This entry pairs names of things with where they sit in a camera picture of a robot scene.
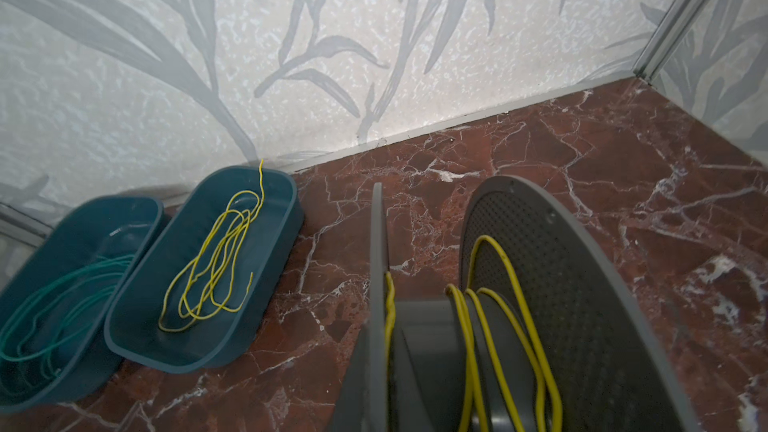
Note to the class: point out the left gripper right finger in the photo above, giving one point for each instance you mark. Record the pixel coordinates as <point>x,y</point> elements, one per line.
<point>410,374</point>

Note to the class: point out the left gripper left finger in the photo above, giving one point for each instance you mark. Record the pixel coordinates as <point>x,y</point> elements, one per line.
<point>348,414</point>

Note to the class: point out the grey perforated cable spool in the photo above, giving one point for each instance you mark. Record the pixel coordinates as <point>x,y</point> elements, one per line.
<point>539,334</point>

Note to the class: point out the right teal plastic bin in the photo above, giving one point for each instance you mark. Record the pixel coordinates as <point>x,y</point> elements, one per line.
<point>197,298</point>

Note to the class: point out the teal plastic bin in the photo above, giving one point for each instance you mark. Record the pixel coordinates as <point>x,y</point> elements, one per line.
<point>53,312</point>
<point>197,298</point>

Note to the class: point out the left teal plastic bin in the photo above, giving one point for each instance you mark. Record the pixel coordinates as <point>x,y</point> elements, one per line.
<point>53,312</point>

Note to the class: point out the aluminium frame rail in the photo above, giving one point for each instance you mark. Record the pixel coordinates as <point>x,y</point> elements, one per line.
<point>147,97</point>

